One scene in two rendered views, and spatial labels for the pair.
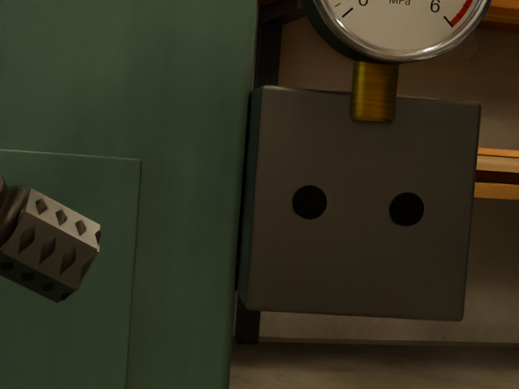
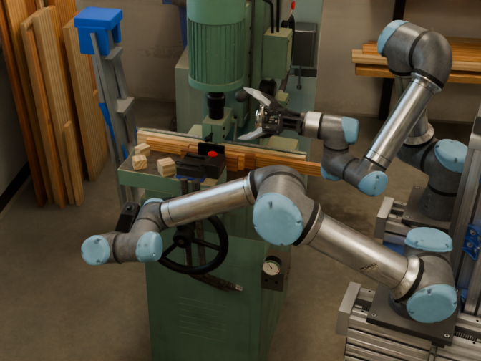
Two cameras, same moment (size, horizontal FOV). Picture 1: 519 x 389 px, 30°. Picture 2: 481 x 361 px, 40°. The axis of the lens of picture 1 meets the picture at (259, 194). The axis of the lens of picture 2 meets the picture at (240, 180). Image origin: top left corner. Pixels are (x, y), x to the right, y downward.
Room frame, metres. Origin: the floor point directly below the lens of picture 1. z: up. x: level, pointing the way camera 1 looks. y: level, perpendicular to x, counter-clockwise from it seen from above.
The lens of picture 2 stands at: (-1.31, -0.53, 2.06)
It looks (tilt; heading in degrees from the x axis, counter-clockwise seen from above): 32 degrees down; 21
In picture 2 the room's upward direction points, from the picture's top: 1 degrees clockwise
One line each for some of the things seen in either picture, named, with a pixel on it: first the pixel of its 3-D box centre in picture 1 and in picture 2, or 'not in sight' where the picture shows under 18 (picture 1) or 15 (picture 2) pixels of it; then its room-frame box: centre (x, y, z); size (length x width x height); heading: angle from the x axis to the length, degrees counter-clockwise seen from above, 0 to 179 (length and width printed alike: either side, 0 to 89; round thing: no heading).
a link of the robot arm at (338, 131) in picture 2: not in sight; (338, 130); (0.38, -0.20, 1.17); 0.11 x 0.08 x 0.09; 96
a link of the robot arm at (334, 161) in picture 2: not in sight; (338, 162); (0.37, -0.21, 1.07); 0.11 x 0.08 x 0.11; 58
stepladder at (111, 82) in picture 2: not in sight; (121, 137); (1.03, 0.94, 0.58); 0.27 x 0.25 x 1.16; 102
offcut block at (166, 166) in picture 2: not in sight; (166, 167); (0.37, 0.36, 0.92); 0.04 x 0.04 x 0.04; 50
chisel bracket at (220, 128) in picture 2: not in sight; (218, 126); (0.53, 0.24, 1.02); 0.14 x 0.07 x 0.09; 6
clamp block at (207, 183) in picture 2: not in sight; (200, 184); (0.32, 0.22, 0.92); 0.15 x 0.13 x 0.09; 96
